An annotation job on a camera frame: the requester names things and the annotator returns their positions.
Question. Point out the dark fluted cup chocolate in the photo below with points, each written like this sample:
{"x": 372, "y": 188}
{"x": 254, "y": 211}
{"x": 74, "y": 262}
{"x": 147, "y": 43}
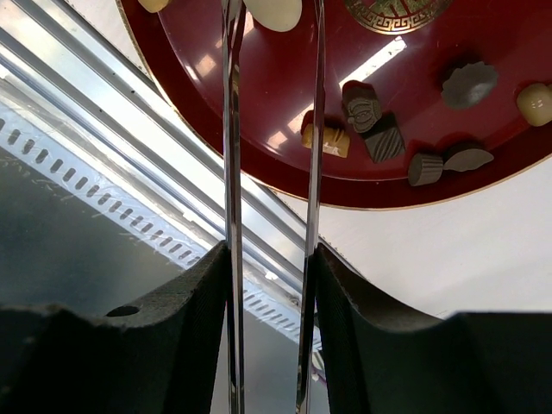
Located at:
{"x": 425, "y": 169}

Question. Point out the round red plate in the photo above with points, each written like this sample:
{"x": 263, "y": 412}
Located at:
{"x": 425, "y": 101}

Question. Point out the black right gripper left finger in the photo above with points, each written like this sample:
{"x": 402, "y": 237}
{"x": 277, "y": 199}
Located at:
{"x": 157, "y": 354}

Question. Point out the tan striped bar chocolate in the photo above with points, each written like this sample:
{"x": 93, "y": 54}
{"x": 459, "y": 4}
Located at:
{"x": 336, "y": 140}

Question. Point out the aluminium frame rail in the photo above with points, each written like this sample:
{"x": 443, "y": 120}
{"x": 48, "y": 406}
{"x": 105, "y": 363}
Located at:
{"x": 86, "y": 91}

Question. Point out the white oval chocolate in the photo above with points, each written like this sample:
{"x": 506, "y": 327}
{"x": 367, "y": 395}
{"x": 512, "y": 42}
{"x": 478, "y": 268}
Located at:
{"x": 276, "y": 15}

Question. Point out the white slotted cable duct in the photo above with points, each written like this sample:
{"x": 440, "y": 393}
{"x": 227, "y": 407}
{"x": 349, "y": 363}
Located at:
{"x": 71, "y": 236}

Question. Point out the dark striped bar chocolate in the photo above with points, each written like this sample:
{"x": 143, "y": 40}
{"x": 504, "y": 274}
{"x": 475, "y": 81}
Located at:
{"x": 384, "y": 140}

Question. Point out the tan cylinder chocolate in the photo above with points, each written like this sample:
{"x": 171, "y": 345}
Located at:
{"x": 154, "y": 6}

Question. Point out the metal serving tongs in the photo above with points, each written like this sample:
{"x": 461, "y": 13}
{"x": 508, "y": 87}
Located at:
{"x": 233, "y": 25}

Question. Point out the dark santa chocolate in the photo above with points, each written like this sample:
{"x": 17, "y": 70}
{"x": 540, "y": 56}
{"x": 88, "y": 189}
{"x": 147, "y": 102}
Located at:
{"x": 361, "y": 105}

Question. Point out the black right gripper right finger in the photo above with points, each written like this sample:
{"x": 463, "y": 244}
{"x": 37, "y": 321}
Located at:
{"x": 382, "y": 356}

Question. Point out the tan heart chocolate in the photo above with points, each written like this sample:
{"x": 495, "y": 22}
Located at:
{"x": 534, "y": 104}

